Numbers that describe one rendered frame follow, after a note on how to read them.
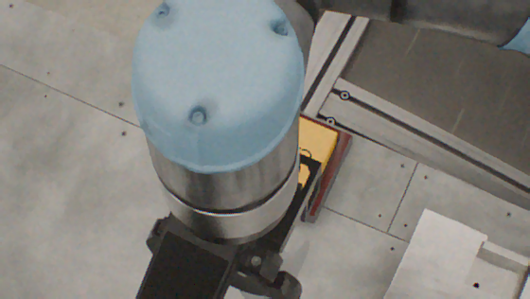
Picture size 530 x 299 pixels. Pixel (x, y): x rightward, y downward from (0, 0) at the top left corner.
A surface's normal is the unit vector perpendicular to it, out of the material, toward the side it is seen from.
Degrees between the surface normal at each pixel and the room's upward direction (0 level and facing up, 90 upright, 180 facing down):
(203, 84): 0
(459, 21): 77
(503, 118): 0
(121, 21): 0
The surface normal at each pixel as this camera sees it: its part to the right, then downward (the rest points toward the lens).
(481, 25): -0.18, 0.81
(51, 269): -0.01, -0.37
